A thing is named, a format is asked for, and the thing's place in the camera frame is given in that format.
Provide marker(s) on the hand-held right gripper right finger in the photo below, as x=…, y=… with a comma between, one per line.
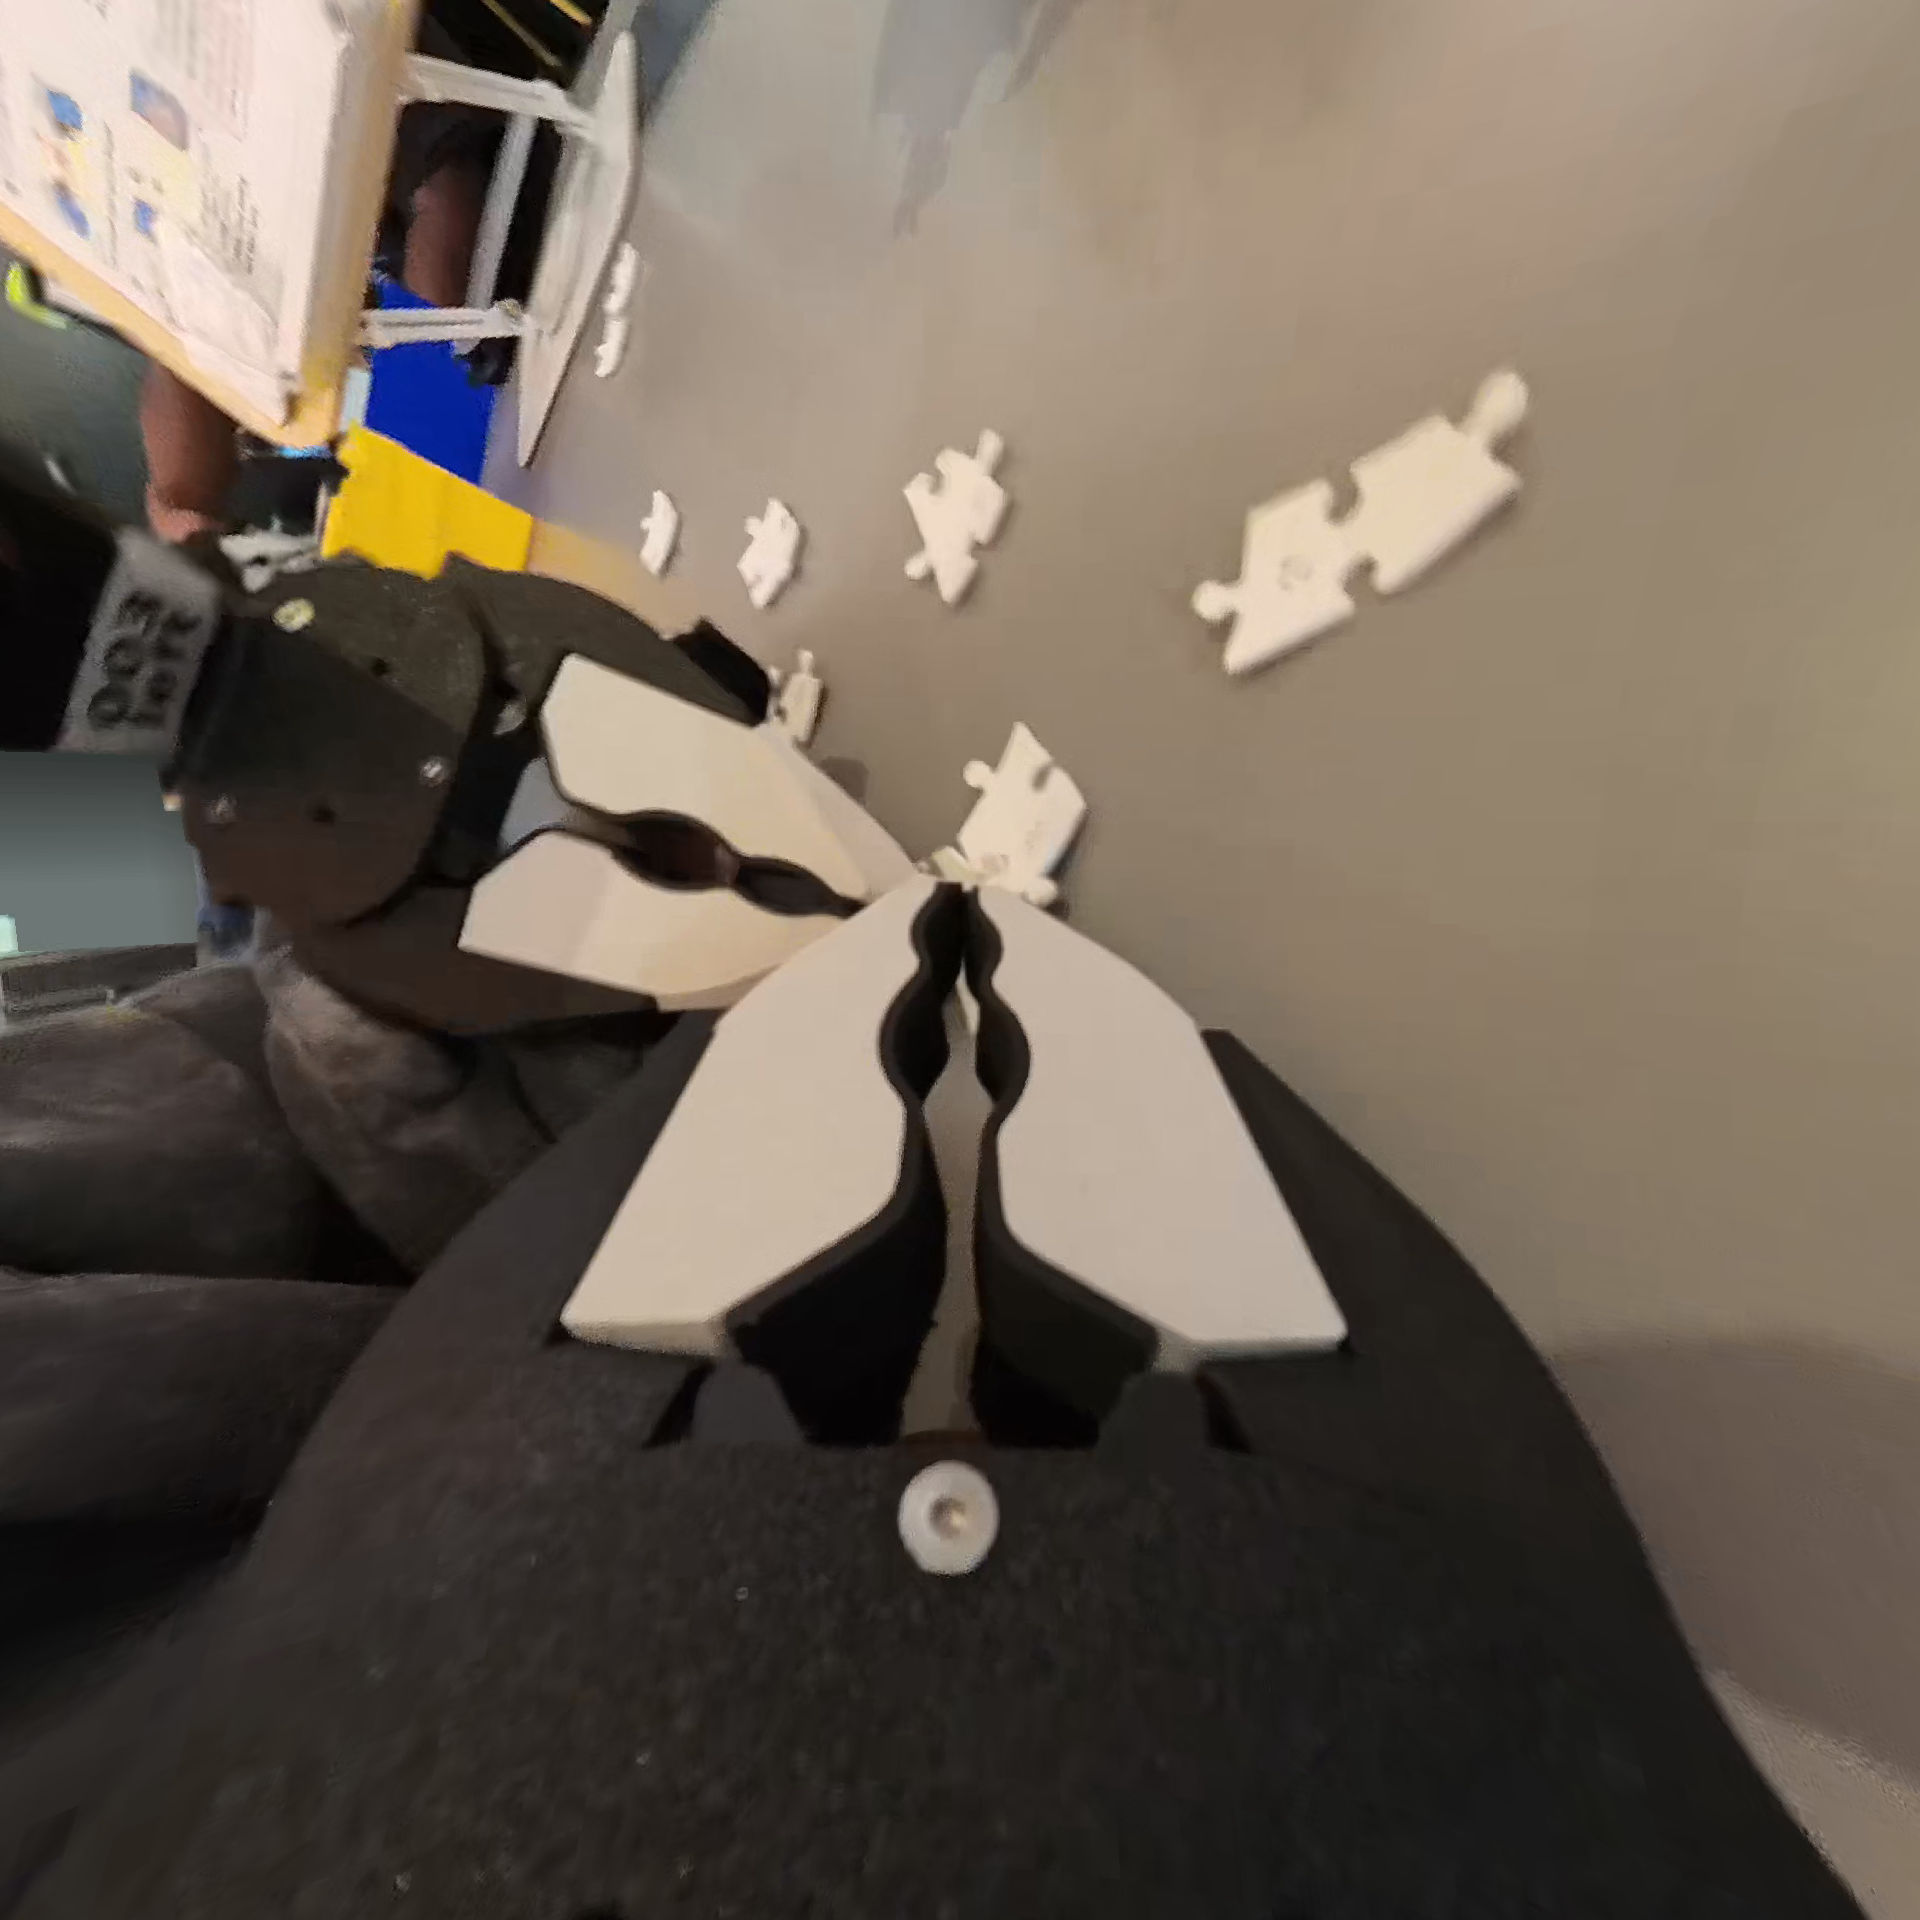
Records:
x=1154, y=1170

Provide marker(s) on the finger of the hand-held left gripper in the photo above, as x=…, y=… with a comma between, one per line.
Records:
x=599, y=933
x=707, y=749

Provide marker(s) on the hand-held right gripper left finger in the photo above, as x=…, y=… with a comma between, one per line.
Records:
x=749, y=1170

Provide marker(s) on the white puzzle piece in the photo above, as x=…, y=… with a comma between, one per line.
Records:
x=657, y=537
x=802, y=702
x=1026, y=818
x=614, y=293
x=767, y=554
x=956, y=516

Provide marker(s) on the joined white puzzle pieces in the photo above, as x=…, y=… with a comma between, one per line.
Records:
x=1304, y=585

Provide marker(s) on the yellow storage bin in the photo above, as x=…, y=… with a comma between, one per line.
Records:
x=418, y=505

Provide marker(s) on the blue storage bin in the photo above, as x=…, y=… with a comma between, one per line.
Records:
x=430, y=405

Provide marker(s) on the person's dark clothing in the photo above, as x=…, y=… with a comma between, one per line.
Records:
x=135, y=1380

